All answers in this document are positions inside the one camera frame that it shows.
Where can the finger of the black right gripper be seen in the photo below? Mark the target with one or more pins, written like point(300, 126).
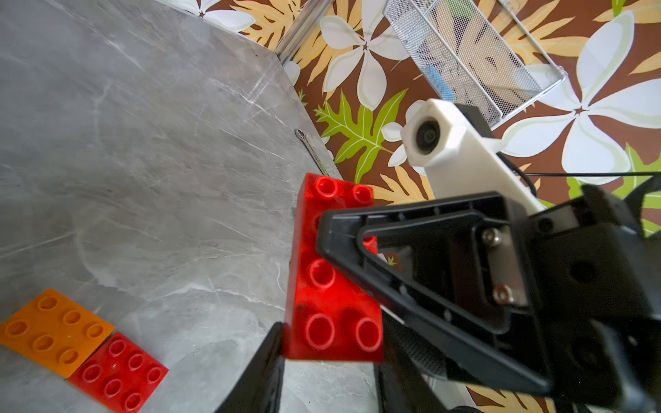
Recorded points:
point(427, 264)

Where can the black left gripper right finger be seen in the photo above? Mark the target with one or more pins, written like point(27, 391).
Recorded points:
point(400, 386)

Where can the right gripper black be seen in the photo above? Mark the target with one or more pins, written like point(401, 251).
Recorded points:
point(596, 290)

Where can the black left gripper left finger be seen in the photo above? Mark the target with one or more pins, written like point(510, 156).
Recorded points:
point(259, 388)

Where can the long red lego brick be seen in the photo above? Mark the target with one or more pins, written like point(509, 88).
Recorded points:
point(327, 316)

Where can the small red lego brick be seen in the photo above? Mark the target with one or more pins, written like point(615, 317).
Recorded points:
point(119, 375)

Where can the small orange upturned lego brick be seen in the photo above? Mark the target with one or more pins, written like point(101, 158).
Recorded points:
point(55, 332)

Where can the blue sponge in basket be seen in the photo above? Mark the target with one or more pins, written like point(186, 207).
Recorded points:
point(443, 89)

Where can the silver combination wrench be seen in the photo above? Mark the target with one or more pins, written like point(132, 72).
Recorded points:
point(300, 134)

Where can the white wire basket right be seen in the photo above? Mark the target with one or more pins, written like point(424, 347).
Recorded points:
point(482, 50)

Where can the aluminium frame post right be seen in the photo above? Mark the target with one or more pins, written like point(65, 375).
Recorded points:
point(294, 37)

